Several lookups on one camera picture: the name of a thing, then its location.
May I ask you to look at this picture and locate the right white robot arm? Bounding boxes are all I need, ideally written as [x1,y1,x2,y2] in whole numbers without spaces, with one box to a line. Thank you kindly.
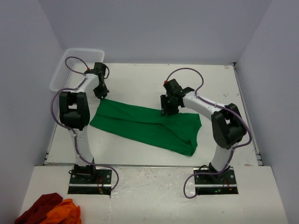
[160,79,247,183]

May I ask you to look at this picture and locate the white plastic basket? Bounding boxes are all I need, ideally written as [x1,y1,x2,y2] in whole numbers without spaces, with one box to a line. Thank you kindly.
[50,48,106,93]

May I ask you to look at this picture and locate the green t shirt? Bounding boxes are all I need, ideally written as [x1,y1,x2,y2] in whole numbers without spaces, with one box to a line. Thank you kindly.
[90,99,202,156]

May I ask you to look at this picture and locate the orange t shirt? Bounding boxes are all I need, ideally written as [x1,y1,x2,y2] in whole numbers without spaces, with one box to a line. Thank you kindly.
[41,199,82,224]

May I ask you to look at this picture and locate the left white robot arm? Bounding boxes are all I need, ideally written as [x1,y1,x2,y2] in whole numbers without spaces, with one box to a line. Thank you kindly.
[59,62,110,183]

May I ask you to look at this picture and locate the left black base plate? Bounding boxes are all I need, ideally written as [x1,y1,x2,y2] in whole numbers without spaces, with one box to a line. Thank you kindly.
[68,164,112,196]

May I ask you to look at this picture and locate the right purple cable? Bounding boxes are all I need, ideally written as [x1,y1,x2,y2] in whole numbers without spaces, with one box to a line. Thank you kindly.
[183,67,253,199]

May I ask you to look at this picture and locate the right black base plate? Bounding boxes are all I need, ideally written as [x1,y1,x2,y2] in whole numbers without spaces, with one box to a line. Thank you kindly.
[194,168,239,195]

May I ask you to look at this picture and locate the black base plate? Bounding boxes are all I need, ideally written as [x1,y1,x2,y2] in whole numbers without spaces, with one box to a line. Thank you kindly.
[194,168,239,195]
[68,164,112,196]

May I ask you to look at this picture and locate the dark red t shirt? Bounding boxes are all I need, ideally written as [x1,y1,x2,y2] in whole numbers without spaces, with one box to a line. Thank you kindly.
[14,193,63,224]

